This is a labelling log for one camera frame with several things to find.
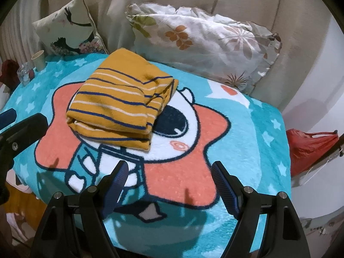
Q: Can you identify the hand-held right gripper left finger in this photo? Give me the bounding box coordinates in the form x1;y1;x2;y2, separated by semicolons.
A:
29;160;130;258

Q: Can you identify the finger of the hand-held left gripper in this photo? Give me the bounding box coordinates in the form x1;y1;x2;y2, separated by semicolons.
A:
0;109;17;130
0;113;49;157

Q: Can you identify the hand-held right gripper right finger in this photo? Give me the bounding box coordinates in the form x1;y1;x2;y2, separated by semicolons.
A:
211;160;311;258

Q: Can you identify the yellow striped sweater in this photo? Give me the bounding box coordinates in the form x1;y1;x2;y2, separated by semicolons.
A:
66;48;179;151

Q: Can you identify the blue cartoon printed blanket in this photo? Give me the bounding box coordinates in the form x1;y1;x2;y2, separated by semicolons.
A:
0;52;294;258

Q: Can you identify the dark red cloth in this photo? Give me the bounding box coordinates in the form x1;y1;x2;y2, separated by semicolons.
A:
0;59;20;93

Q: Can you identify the clear glass jar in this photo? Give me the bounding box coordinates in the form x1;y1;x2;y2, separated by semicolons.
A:
17;62;35;87

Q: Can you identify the paper cup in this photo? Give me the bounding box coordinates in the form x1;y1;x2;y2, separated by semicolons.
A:
31;50;47;72

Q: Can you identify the pale pleated curtain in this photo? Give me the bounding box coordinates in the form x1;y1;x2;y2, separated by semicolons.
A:
0;0;50;65

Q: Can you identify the red plastic bag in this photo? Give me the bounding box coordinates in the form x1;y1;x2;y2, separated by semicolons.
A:
285;129;340;177

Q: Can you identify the bird print cushion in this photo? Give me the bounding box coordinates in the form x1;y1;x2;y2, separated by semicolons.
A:
32;0;109;57

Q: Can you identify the white floral pillow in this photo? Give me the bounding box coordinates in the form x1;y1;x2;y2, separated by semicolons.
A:
125;3;283;95

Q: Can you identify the beige upholstered headboard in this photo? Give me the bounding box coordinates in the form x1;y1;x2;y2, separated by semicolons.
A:
40;0;332;109

